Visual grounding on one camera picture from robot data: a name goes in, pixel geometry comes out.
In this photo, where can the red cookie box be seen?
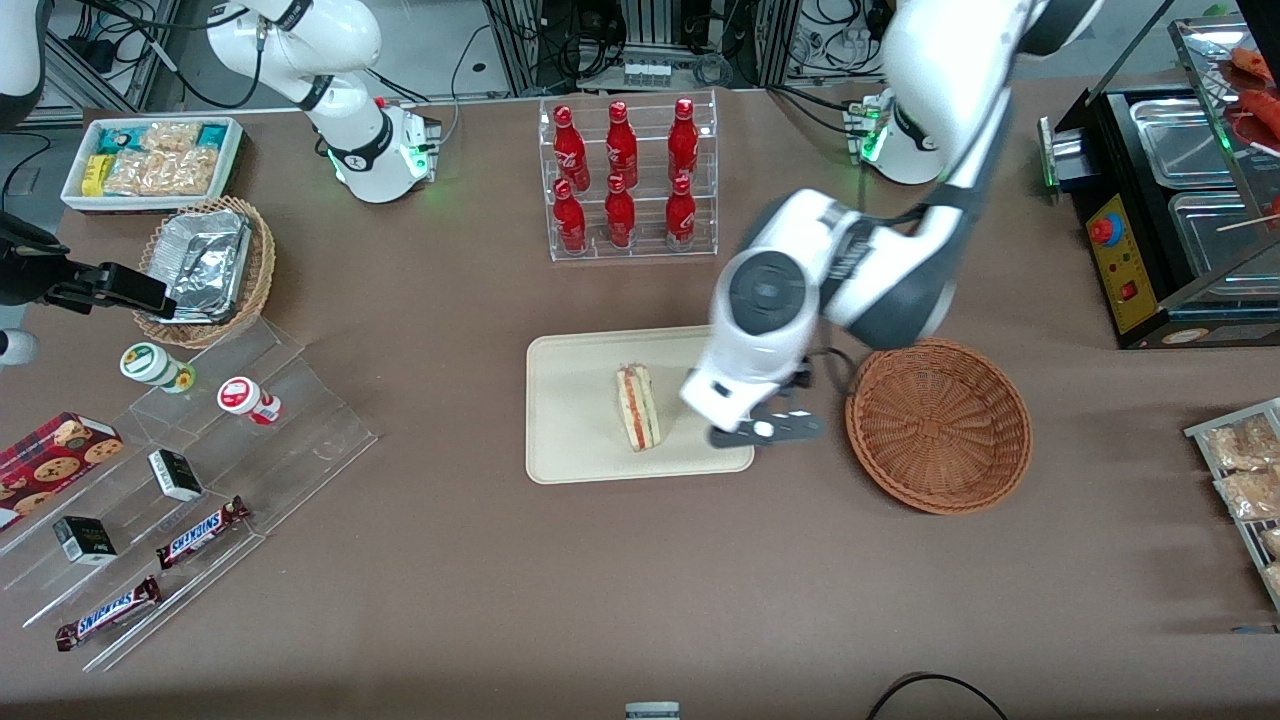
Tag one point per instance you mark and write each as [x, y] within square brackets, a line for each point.
[50, 460]

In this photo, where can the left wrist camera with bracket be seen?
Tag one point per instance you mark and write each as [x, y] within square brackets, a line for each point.
[790, 428]

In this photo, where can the clear acrylic stepped display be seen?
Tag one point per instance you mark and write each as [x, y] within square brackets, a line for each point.
[310, 430]

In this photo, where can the snickers chocolate bar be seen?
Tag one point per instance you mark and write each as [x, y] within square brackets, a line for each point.
[108, 613]
[200, 533]

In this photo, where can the red cola bottle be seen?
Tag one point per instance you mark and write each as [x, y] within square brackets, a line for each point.
[683, 145]
[570, 150]
[620, 218]
[621, 148]
[681, 218]
[570, 222]

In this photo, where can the beige plastic tray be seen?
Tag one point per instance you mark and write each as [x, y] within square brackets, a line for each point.
[575, 410]

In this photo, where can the green cap yogurt bottle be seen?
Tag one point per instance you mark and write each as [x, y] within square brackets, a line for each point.
[148, 363]

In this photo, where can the red cap yogurt bottle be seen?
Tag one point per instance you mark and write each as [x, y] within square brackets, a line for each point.
[240, 396]

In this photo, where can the brown round wicker basket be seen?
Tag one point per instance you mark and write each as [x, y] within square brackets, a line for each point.
[940, 430]

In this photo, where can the small rice cracker bag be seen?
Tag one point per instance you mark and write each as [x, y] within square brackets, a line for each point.
[172, 136]

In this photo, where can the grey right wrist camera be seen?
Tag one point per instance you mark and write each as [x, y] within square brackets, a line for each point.
[15, 348]

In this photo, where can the red sausage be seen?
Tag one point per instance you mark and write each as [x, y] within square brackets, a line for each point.
[1258, 64]
[1264, 106]

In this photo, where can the clear bag of crackers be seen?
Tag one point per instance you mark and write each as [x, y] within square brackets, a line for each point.
[1272, 543]
[1245, 445]
[1274, 580]
[1255, 495]

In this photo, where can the steel pan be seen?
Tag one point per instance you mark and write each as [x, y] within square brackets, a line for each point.
[1180, 145]
[1220, 235]

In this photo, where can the white power strip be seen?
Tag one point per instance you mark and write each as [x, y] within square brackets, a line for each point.
[645, 73]

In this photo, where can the yellow snack pack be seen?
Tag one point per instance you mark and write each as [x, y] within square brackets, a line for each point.
[94, 176]

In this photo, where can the triangle sandwich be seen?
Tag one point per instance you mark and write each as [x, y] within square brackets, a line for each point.
[638, 408]

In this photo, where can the grey device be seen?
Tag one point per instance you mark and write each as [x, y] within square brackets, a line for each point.
[652, 711]

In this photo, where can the white rectangular snack bin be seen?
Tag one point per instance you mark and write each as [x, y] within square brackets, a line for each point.
[232, 165]

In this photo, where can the aluminium foil container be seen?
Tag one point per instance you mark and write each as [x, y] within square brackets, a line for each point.
[205, 260]

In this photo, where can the large rice cracker bag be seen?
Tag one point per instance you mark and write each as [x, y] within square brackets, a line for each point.
[165, 172]

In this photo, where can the black hot food warmer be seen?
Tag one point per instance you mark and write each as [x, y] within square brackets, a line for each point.
[1125, 270]

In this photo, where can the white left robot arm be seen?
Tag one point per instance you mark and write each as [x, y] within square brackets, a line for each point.
[900, 260]

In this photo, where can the light tan wicker basket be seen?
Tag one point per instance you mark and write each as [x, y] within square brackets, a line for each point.
[262, 270]

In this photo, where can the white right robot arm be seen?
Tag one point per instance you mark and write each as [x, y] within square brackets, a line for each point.
[350, 40]

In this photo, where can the clear acrylic bottle rack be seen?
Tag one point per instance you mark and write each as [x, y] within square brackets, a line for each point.
[645, 250]

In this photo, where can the small black box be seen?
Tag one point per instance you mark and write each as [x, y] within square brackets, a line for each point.
[85, 540]
[175, 475]

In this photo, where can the teal snack pack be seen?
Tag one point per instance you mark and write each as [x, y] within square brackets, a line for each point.
[120, 140]
[212, 136]

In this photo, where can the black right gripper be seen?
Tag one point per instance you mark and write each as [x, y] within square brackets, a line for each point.
[30, 270]

